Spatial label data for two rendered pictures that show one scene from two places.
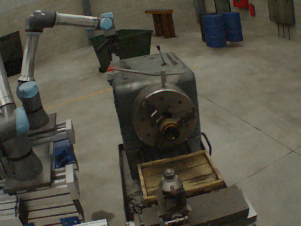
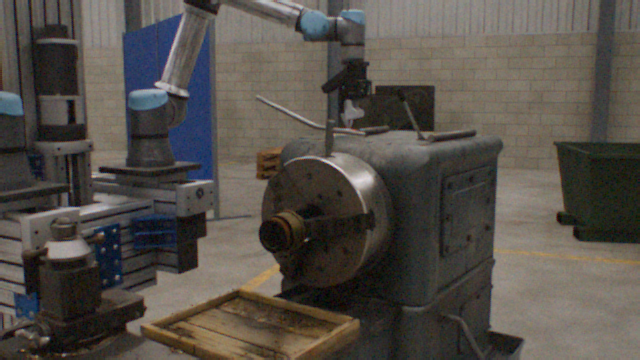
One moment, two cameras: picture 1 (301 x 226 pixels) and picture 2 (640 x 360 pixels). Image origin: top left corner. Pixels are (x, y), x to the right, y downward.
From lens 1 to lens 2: 1.06 m
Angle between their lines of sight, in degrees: 40
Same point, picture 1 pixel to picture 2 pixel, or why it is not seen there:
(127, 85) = (303, 147)
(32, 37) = (188, 15)
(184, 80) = (400, 165)
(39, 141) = (133, 191)
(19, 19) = (444, 63)
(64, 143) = (169, 209)
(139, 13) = not seen: outside the picture
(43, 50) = not seen: hidden behind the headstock
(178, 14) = not seen: outside the picture
